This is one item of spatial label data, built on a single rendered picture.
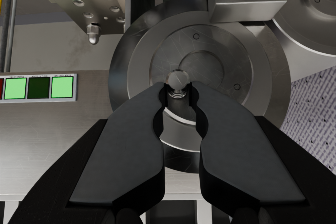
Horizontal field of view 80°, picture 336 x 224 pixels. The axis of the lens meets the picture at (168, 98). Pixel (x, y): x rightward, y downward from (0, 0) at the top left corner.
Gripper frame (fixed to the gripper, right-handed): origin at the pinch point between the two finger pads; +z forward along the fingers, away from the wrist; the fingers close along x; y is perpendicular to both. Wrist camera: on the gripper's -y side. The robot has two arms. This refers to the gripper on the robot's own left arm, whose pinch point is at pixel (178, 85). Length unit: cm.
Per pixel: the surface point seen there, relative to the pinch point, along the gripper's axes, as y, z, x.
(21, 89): 17, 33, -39
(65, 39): 51, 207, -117
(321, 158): 15.9, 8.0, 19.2
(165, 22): -2.4, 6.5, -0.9
